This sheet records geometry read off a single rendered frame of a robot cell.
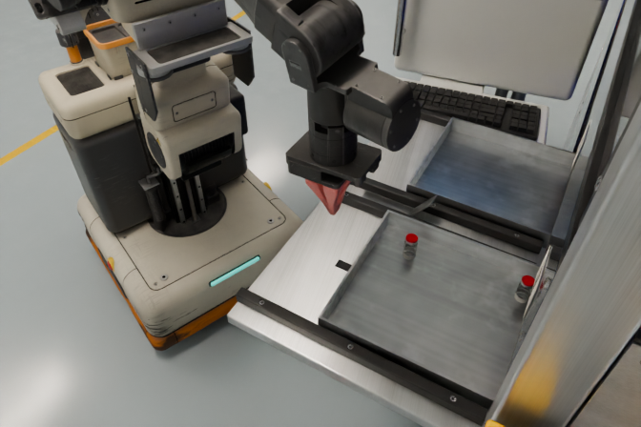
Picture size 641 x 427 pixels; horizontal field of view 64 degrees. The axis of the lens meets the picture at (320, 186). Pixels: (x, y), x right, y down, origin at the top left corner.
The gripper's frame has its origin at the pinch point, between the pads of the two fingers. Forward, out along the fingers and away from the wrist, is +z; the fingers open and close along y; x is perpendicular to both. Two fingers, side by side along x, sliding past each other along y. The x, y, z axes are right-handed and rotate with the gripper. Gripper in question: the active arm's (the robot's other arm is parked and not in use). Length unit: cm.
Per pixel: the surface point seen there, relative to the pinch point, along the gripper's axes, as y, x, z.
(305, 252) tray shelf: -9.9, 7.2, 20.9
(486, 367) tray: 24.0, 1.4, 22.1
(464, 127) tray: 3, 54, 19
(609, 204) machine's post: 28.0, -11.9, -22.3
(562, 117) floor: 17, 221, 108
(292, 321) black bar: -3.6, -7.1, 19.3
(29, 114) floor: -233, 80, 100
